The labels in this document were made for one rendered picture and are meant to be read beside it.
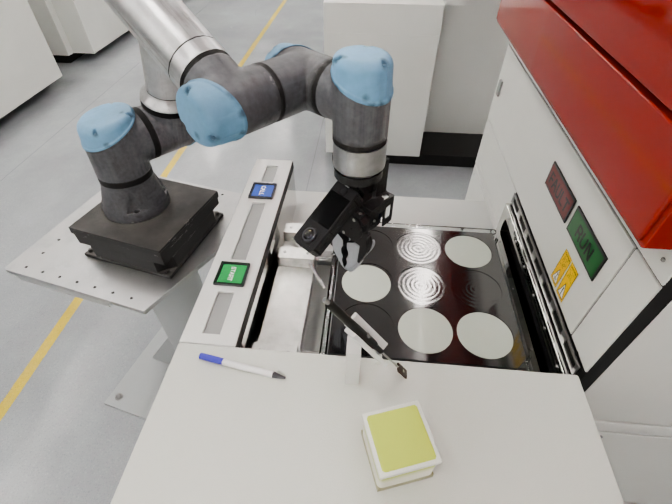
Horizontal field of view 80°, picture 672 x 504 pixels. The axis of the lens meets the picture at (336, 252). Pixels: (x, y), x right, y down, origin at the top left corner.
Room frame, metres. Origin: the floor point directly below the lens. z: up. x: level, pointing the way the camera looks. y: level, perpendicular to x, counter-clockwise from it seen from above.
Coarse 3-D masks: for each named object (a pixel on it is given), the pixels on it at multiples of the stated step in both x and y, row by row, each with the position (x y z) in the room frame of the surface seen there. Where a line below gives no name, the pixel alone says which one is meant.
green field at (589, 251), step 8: (576, 216) 0.49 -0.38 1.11; (576, 224) 0.48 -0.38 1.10; (584, 224) 0.46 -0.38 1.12; (576, 232) 0.47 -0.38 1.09; (584, 232) 0.45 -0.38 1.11; (576, 240) 0.46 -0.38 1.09; (584, 240) 0.44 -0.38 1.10; (592, 240) 0.43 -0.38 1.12; (584, 248) 0.43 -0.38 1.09; (592, 248) 0.42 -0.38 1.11; (584, 256) 0.43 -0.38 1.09; (592, 256) 0.41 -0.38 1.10; (600, 256) 0.40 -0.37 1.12; (592, 264) 0.40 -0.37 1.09; (592, 272) 0.39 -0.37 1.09
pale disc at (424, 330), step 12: (408, 312) 0.46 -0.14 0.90; (420, 312) 0.46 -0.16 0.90; (432, 312) 0.46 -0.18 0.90; (408, 324) 0.43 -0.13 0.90; (420, 324) 0.43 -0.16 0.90; (432, 324) 0.43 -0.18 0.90; (444, 324) 0.43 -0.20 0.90; (408, 336) 0.41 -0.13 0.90; (420, 336) 0.41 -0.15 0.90; (432, 336) 0.41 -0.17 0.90; (444, 336) 0.41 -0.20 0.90; (420, 348) 0.38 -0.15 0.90; (432, 348) 0.38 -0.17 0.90; (444, 348) 0.38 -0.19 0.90
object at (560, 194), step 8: (552, 168) 0.63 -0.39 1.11; (552, 176) 0.61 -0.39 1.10; (552, 184) 0.60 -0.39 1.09; (560, 184) 0.58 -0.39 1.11; (552, 192) 0.59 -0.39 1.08; (560, 192) 0.57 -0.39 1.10; (568, 192) 0.54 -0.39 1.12; (560, 200) 0.55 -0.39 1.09; (568, 200) 0.53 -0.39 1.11; (560, 208) 0.54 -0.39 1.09; (568, 208) 0.52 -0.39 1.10
